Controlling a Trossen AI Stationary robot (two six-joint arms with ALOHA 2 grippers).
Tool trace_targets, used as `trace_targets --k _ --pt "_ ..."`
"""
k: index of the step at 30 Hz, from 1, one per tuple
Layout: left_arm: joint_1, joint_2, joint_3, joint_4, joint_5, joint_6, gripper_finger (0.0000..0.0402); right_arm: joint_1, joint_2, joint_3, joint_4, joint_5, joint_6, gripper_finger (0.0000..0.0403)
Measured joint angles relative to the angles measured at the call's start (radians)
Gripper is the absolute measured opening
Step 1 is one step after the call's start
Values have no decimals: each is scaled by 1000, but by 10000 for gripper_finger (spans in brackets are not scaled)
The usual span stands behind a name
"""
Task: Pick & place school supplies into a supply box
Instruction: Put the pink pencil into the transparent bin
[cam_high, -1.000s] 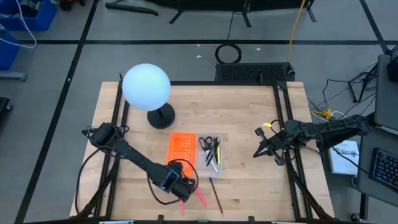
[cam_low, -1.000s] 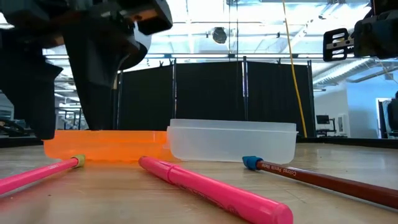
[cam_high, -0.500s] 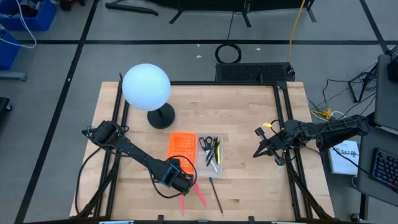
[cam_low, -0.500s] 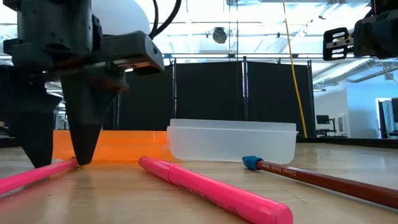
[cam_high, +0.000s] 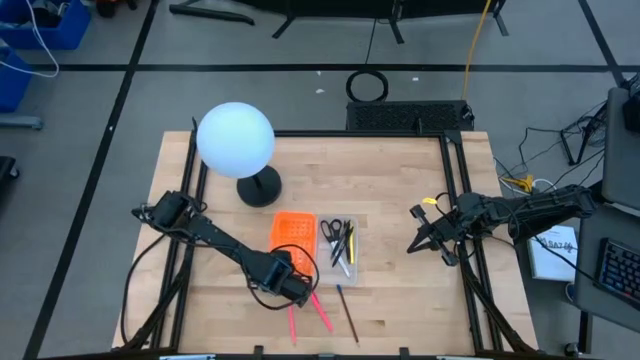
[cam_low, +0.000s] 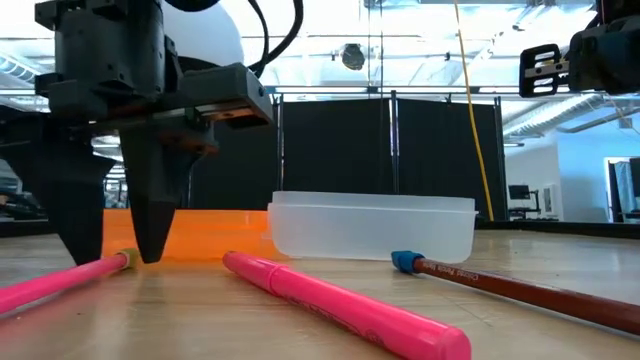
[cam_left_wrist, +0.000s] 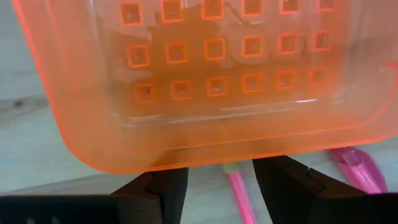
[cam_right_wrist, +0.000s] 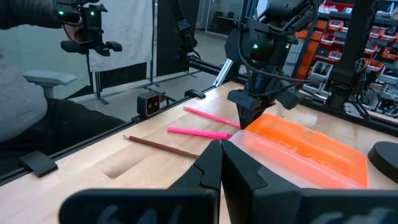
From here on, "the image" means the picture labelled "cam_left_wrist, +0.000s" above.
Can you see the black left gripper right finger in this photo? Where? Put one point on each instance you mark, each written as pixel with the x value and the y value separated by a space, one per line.
pixel 289 193

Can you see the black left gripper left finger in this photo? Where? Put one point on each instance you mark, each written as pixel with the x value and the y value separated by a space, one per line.
pixel 155 199

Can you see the pink pencil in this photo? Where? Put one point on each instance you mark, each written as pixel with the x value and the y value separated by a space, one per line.
pixel 241 196

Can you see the translucent orange plastic basket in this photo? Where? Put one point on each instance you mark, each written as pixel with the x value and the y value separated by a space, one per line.
pixel 93 124

